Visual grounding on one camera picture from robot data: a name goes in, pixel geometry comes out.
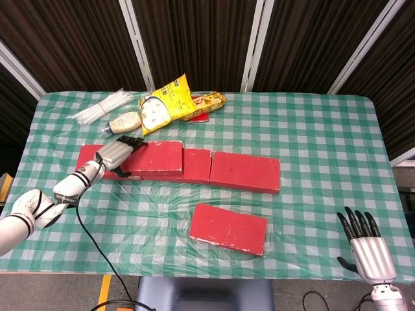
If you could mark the dark brown partition screen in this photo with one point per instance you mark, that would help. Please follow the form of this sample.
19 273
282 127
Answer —
395 81
311 42
194 35
13 113
74 42

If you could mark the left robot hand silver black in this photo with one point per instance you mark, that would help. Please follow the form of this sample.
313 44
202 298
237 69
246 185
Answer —
115 154

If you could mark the red foam brick white chipped corner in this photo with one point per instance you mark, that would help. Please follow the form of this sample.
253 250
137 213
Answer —
227 226

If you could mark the red foam brick white-scuffed edges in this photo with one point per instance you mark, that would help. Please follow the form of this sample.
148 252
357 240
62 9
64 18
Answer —
155 158

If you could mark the yellow snack bag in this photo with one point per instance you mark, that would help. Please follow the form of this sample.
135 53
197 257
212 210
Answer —
168 103

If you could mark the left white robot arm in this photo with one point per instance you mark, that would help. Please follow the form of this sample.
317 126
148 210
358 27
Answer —
26 207

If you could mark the cream mayonnaise bottle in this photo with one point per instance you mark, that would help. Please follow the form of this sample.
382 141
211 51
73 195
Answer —
124 123

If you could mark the flat red card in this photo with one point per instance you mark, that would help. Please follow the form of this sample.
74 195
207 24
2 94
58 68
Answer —
201 119

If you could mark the grey equipment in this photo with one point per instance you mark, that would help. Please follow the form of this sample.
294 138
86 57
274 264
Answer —
409 194

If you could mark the yellow floor tape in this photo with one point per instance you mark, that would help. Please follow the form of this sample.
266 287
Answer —
104 291

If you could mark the yellow grey box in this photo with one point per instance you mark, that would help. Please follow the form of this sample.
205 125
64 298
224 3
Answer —
4 188

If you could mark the green white checked tablecloth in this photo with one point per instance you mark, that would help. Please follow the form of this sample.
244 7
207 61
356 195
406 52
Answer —
311 145

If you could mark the bundle of clear straws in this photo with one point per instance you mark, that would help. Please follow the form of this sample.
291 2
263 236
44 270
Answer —
100 107

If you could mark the red foam brick grey patch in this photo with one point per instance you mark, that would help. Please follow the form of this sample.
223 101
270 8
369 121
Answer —
86 155

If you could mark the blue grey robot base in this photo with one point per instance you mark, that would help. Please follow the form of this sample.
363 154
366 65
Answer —
204 294

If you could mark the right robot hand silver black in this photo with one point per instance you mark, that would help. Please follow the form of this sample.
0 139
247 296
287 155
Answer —
373 256

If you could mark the yellow biscuit packet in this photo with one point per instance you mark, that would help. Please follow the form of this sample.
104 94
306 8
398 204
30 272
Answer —
210 102

